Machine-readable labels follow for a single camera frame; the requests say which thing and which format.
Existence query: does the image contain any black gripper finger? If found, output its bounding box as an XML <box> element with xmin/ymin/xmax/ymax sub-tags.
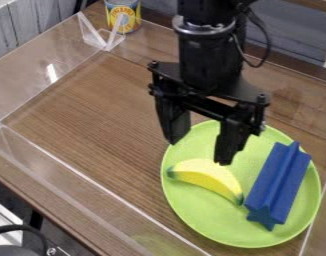
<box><xmin>155</xmin><ymin>97</ymin><xmax>191</xmax><ymax>144</ymax></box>
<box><xmin>214</xmin><ymin>118</ymin><xmax>250</xmax><ymax>166</ymax></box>

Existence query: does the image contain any yellow toy banana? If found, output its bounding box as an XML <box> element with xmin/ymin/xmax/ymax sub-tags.
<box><xmin>167</xmin><ymin>158</ymin><xmax>245</xmax><ymax>205</ymax></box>

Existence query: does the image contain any green round plate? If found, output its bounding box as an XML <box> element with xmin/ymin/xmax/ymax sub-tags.
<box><xmin>161</xmin><ymin>121</ymin><xmax>322</xmax><ymax>248</ymax></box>

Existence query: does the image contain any black cable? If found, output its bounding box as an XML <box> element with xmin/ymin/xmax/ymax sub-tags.
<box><xmin>0</xmin><ymin>224</ymin><xmax>50</xmax><ymax>256</ymax></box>

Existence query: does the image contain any clear acrylic enclosure wall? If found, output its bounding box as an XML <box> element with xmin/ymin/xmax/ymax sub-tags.
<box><xmin>0</xmin><ymin>11</ymin><xmax>326</xmax><ymax>256</ymax></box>

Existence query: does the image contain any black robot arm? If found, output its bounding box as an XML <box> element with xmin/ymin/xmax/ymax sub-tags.
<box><xmin>149</xmin><ymin>0</ymin><xmax>270</xmax><ymax>165</ymax></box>

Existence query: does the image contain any yellow blue tin can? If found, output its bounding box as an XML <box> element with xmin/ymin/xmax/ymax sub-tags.
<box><xmin>105</xmin><ymin>0</ymin><xmax>142</xmax><ymax>34</ymax></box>

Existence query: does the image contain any blue plastic block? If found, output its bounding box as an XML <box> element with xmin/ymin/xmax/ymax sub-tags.
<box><xmin>245</xmin><ymin>141</ymin><xmax>312</xmax><ymax>231</ymax></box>

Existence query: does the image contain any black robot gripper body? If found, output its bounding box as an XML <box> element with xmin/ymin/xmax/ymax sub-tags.
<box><xmin>147</xmin><ymin>61</ymin><xmax>270</xmax><ymax>135</ymax></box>

